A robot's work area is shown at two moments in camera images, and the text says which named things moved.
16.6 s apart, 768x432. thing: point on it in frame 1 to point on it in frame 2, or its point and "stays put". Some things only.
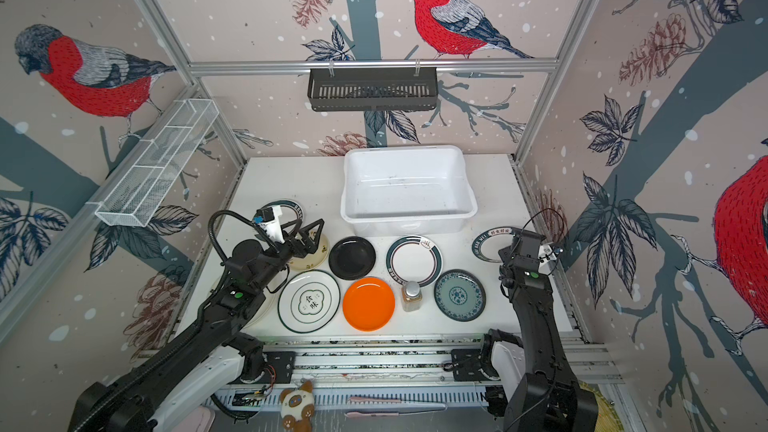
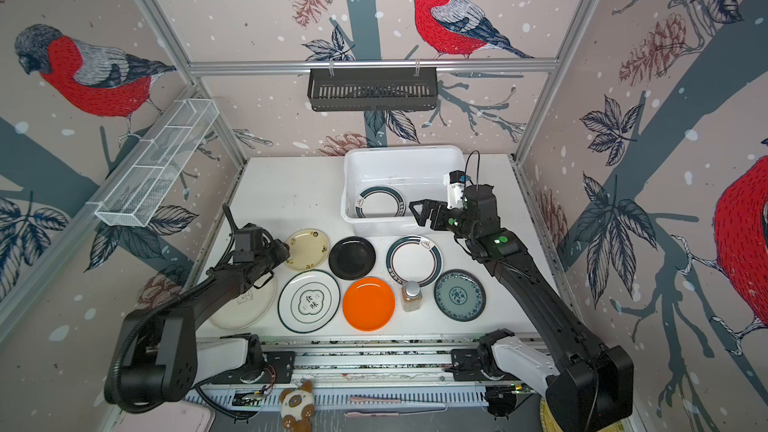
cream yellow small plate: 312,260 stays put
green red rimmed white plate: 291,211 to 380,202
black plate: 352,257 stays put
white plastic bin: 407,191 stays put
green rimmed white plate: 414,258 stays put
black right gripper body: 507,253 to 457,222
